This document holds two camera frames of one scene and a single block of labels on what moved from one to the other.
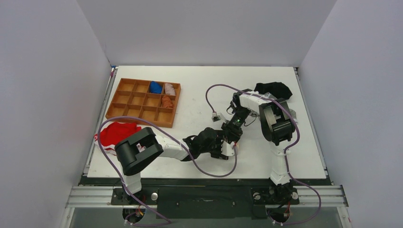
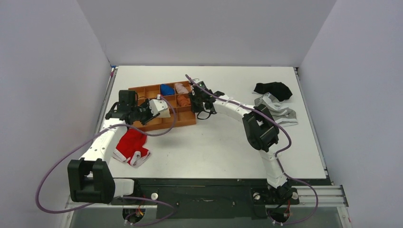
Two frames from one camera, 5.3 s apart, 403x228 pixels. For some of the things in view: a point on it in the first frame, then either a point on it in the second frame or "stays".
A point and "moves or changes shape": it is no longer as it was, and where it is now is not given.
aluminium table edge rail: x=100 y=121 stays
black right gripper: x=232 y=129 to x=195 y=95
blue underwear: x=155 y=87 to x=167 y=89
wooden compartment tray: x=157 y=101 moves or changes shape
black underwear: x=276 y=89 stays
